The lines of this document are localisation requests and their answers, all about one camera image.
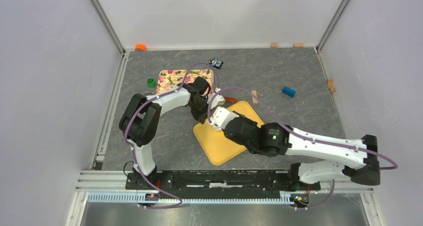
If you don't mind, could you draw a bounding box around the wooden piece right edge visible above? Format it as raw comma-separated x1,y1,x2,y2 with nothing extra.
327,79,336,93

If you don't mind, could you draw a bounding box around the metal scraper with wooden handle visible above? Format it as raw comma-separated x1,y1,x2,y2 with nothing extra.
224,97,237,104

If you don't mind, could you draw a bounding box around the green plastic block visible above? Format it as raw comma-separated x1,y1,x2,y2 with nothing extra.
147,78,157,88

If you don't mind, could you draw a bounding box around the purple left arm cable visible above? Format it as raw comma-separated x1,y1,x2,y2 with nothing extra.
123,62,221,209

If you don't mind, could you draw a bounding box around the floral pattern tray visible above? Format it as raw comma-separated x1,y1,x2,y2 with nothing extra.
156,69,214,94

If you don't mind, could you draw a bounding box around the orange plastic cap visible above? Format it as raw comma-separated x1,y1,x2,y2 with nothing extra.
134,44,147,51

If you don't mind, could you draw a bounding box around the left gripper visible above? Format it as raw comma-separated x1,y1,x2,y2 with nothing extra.
188,98,214,125

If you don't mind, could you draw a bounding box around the blue plastic block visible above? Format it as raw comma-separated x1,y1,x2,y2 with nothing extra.
281,86,296,98

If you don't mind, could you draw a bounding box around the wooden block at back wall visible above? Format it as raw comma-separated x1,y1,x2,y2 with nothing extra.
270,42,278,48

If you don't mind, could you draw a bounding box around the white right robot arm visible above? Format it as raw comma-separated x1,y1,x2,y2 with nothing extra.
210,107,381,190

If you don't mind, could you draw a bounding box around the small wooden block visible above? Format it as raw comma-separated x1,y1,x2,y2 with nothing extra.
251,90,258,104

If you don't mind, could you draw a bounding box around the yellow cutting mat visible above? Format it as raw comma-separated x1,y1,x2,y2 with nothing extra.
193,101,264,166

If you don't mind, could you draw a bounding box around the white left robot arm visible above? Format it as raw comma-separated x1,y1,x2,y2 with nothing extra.
119,77,212,190

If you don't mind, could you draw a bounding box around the light blue cable duct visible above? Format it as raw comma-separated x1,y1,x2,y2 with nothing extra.
86,192,295,205

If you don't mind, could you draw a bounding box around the black patterned small box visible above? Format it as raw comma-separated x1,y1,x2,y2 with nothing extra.
209,58,223,69

